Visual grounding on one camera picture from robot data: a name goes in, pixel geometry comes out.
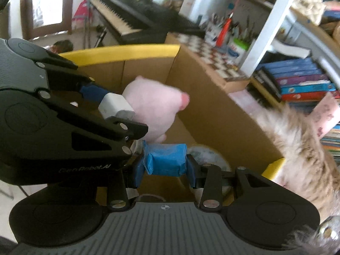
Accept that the white bookshelf frame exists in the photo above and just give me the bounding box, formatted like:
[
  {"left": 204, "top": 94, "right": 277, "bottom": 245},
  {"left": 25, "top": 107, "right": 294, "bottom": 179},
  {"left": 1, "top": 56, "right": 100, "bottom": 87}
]
[{"left": 239, "top": 0, "right": 340, "bottom": 69}]

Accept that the checkered chessboard box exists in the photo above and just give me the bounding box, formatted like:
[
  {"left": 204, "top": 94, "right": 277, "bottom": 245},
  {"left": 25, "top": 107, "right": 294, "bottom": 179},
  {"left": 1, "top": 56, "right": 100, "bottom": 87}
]
[{"left": 165, "top": 32, "right": 250, "bottom": 93}]

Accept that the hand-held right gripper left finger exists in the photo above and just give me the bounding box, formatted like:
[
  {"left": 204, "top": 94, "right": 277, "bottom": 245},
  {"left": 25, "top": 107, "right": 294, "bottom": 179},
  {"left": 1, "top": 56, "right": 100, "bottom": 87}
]
[{"left": 106, "top": 161, "right": 146, "bottom": 211}]

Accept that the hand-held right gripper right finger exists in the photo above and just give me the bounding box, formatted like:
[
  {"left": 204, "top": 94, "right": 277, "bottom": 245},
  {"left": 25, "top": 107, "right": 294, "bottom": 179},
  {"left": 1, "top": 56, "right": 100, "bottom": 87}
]
[{"left": 186, "top": 154, "right": 295, "bottom": 213}]

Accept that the black electronic keyboard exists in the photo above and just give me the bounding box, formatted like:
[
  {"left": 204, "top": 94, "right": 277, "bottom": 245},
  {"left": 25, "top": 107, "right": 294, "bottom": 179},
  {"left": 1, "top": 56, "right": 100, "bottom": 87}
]
[{"left": 90, "top": 0, "right": 206, "bottom": 44}]

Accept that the red bottle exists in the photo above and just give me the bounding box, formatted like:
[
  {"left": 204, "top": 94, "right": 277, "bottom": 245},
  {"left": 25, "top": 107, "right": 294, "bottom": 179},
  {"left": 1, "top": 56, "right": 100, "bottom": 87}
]
[{"left": 215, "top": 12, "right": 234, "bottom": 47}]

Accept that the fluffy tan cat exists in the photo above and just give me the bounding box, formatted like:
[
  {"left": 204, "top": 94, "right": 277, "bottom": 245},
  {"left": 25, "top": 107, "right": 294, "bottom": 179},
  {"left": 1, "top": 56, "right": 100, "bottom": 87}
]
[{"left": 255, "top": 103, "right": 340, "bottom": 255}]

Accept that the pink cup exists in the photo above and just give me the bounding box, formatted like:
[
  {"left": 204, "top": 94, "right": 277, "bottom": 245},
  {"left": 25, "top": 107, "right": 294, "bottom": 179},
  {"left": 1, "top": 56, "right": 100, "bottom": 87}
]
[{"left": 311, "top": 93, "right": 340, "bottom": 139}]

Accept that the white charger plug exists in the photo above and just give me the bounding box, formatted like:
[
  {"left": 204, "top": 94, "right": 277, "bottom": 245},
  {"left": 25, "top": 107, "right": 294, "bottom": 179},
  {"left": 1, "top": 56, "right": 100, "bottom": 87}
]
[{"left": 98, "top": 92, "right": 135, "bottom": 120}]

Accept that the yellow cardboard box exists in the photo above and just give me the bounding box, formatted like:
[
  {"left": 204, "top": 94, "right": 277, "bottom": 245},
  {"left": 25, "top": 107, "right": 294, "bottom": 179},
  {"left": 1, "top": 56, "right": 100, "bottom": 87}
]
[{"left": 57, "top": 44, "right": 286, "bottom": 202}]

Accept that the blue packet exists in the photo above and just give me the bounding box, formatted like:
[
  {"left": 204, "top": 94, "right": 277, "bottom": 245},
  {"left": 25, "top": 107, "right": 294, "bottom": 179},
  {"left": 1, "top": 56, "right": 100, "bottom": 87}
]
[{"left": 142, "top": 140, "right": 188, "bottom": 177}]

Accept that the row of colourful books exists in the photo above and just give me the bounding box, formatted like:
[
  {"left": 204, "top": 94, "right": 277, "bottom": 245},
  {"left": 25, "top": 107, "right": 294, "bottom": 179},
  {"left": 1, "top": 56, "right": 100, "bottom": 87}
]
[{"left": 251, "top": 57, "right": 340, "bottom": 165}]

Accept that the pink plush toy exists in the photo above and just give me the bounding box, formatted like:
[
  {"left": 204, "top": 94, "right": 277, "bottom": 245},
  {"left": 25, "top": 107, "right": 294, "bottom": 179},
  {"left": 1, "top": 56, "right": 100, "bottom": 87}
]
[{"left": 122, "top": 76, "right": 190, "bottom": 144}]

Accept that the white quilted handbag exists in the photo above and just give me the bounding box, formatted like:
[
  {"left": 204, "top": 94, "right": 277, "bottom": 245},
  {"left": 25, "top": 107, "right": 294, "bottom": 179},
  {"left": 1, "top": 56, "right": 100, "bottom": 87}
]
[{"left": 295, "top": 0, "right": 327, "bottom": 26}]

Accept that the white pen holder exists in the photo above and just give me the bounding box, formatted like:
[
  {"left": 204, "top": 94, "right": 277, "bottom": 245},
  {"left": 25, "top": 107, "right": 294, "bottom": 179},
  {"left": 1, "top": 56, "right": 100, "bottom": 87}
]
[{"left": 206, "top": 13, "right": 226, "bottom": 39}]

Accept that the black keyboard stand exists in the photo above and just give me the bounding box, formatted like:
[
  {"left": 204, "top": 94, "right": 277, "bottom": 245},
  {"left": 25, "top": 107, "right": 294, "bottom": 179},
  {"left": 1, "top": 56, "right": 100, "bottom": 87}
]
[{"left": 82, "top": 5, "right": 107, "bottom": 48}]

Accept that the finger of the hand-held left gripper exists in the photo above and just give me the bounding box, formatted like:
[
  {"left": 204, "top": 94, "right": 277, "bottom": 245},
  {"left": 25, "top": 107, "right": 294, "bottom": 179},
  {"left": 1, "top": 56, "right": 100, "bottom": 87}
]
[
  {"left": 38, "top": 92, "right": 149, "bottom": 156},
  {"left": 36, "top": 56, "right": 109, "bottom": 103}
]

